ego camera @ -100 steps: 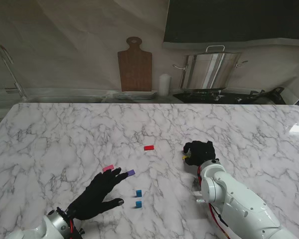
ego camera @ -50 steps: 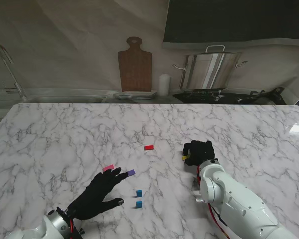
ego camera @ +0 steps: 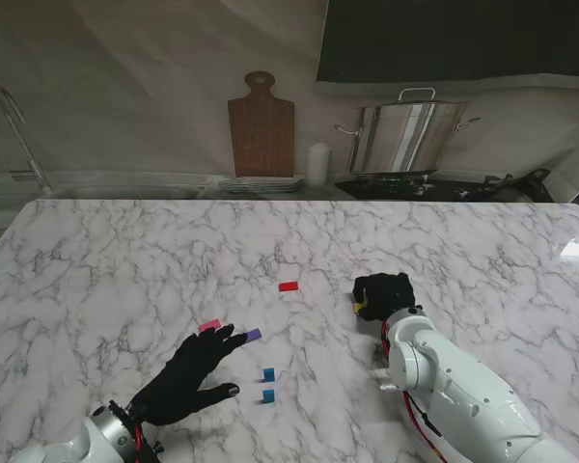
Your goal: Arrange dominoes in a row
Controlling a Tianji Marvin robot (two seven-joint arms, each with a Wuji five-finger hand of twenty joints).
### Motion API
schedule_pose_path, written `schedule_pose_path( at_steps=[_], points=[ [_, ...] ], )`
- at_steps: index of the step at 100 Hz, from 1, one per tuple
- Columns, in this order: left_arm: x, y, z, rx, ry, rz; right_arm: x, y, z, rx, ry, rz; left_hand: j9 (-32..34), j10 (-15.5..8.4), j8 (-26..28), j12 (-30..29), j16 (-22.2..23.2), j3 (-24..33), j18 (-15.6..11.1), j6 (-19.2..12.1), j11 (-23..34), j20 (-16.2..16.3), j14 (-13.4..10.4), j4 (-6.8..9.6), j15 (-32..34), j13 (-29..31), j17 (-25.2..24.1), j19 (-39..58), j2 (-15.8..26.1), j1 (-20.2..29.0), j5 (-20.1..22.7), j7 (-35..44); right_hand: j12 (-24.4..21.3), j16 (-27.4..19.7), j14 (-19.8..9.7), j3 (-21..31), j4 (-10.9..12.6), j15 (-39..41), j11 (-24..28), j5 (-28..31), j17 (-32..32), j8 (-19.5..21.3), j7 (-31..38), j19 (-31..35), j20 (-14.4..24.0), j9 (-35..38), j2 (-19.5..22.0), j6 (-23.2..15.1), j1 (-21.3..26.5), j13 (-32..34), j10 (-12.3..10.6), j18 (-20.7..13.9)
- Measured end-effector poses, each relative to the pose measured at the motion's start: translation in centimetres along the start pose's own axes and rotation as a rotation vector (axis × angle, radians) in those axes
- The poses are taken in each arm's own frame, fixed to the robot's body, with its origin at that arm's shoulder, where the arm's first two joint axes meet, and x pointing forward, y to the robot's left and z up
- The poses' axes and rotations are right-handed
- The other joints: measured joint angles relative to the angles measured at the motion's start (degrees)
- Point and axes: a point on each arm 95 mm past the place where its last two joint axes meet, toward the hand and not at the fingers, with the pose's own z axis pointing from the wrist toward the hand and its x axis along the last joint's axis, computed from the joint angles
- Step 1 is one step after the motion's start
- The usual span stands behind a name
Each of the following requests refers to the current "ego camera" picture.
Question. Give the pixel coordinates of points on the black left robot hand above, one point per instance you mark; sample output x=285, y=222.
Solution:
x=181, y=381

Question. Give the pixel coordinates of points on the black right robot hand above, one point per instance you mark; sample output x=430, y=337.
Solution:
x=388, y=294

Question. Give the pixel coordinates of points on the yellow domino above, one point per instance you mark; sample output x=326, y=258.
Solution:
x=360, y=306

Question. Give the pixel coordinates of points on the blue domino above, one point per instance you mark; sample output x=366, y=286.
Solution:
x=268, y=396
x=268, y=374

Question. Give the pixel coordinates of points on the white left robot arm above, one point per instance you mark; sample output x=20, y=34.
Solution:
x=96, y=434

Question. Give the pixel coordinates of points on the pink domino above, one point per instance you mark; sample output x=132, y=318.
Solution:
x=207, y=325

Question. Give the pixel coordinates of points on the purple domino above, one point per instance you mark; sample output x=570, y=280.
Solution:
x=255, y=334

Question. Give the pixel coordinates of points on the red domino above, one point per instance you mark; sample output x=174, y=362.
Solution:
x=289, y=287

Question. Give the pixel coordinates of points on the black gas stove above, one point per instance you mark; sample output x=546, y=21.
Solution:
x=395, y=185

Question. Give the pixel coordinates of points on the white candle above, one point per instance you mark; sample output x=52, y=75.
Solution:
x=318, y=164

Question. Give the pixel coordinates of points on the steel stockpot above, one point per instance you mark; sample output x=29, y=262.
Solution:
x=405, y=137

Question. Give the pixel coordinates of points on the steel sink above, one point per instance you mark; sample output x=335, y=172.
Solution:
x=125, y=185

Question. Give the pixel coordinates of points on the brown wooden cutting board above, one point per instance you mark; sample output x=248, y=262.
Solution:
x=261, y=135

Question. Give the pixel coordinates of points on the dark range hood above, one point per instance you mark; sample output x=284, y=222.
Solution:
x=463, y=38

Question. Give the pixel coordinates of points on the black left wrist camera bracket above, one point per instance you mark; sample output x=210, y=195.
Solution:
x=153, y=448

